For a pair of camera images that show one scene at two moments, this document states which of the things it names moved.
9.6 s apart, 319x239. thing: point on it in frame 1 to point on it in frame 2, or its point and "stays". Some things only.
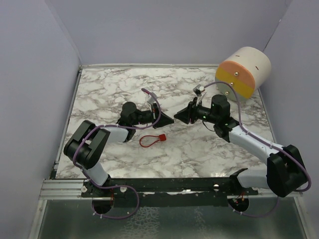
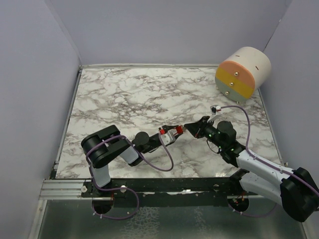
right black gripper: x=188 y=114 to x=196 y=129
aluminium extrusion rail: x=62 y=189 stays
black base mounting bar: x=170 y=191 stays
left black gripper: x=164 y=120 to x=166 y=128
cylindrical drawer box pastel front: x=246 y=69 stays
